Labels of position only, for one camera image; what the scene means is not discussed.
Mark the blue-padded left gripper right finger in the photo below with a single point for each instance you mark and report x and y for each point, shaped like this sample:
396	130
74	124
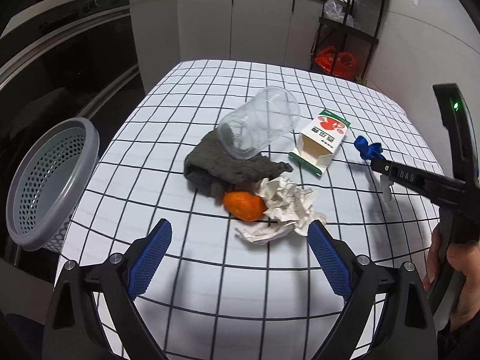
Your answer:
405	328

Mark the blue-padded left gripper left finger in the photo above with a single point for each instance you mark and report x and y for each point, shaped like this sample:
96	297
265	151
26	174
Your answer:
73	329

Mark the white red green carton box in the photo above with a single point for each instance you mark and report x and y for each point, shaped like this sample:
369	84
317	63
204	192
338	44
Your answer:
318	142

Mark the white paper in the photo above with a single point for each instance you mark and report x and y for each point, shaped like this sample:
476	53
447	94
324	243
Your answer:
289	208

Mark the orange tangerine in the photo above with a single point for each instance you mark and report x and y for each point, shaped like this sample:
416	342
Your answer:
244	205

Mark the grey kitchen cabinets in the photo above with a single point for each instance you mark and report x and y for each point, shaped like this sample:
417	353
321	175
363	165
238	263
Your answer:
166	32

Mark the person's right hand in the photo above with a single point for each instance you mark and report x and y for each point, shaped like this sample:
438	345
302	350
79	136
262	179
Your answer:
463	258

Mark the grey perforated waste basket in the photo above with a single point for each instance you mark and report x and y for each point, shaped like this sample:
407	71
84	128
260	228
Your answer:
49	183

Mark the red plastic bag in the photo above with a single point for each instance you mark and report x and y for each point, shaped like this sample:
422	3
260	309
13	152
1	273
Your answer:
340	64

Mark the black metal shelf rack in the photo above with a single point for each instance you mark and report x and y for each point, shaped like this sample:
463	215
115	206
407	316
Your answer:
347	37

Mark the dark grey cloth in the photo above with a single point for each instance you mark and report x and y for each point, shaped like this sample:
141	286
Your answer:
213	171

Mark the clear plastic bag on shelf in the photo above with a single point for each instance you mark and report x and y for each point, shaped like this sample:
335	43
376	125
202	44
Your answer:
333	10

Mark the black built-in oven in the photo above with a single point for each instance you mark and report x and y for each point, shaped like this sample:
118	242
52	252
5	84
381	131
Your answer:
64	59

